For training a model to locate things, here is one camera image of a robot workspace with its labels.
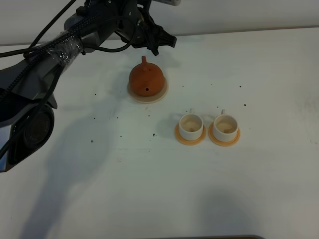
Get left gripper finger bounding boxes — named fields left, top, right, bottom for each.
left=143, top=11, right=177, bottom=55

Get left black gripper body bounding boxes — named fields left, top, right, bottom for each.
left=76, top=0, right=155, bottom=49

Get brown clay teapot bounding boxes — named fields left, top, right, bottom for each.
left=129, top=56, right=164, bottom=97

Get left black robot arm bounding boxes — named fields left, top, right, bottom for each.
left=0, top=0, right=177, bottom=172

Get beige round teapot coaster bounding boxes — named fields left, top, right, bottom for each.
left=127, top=79, right=168, bottom=104

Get left white teacup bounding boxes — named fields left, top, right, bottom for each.
left=178, top=109, right=204, bottom=141

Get white teacup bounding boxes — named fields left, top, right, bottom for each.
left=178, top=109, right=204, bottom=141
left=212, top=110, right=239, bottom=142

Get right orange cup coaster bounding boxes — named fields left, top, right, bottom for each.
left=208, top=123, right=241, bottom=147

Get orange cup coaster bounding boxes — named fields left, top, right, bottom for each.
left=208, top=123, right=241, bottom=147
left=174, top=124, right=206, bottom=146

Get left orange cup coaster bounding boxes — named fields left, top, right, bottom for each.
left=174, top=124, right=206, bottom=146

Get right white teacup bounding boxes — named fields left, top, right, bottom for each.
left=212, top=110, right=239, bottom=142

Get black braided cable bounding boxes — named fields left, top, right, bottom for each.
left=0, top=0, right=140, bottom=160

